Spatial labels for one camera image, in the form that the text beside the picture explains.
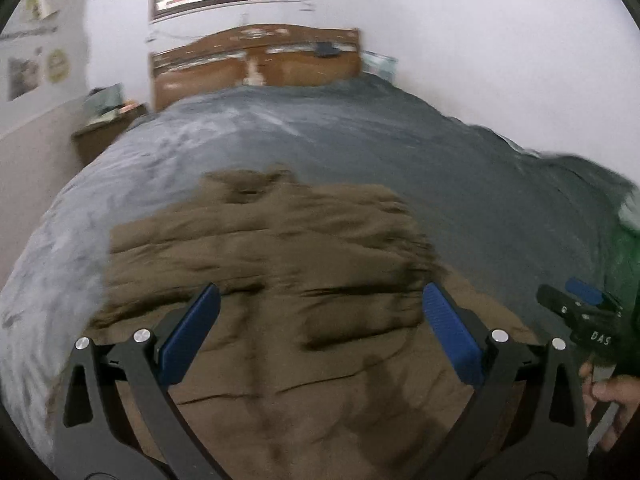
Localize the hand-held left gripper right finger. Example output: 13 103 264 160
414 282 589 480

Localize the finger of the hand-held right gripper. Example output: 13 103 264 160
536 284 577 320
565 277 607 308

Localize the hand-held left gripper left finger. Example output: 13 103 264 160
53 282 227 480

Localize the brown padded jacket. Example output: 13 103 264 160
46 164 553 480

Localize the person's right forearm green sleeve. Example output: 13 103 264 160
606 193 640 378

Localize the person's right hand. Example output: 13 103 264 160
579 364 640 454

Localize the grey blanket bed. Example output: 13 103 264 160
0 72 640 466

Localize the wooden nightstand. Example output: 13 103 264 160
71 103 150 166

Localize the green cloth pile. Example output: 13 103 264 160
82 83 125 124

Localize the wooden bed headboard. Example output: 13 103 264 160
148 23 362 112

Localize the checked pillow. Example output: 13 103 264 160
360 49 399 84

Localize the yellow flower cat sticker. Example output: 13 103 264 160
46 48 69 85

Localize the grey cats sticker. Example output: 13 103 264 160
7 57 41 101

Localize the lettering wall sticker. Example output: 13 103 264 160
0 24 59 42

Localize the peeling wall poster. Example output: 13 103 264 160
24 0 59 22

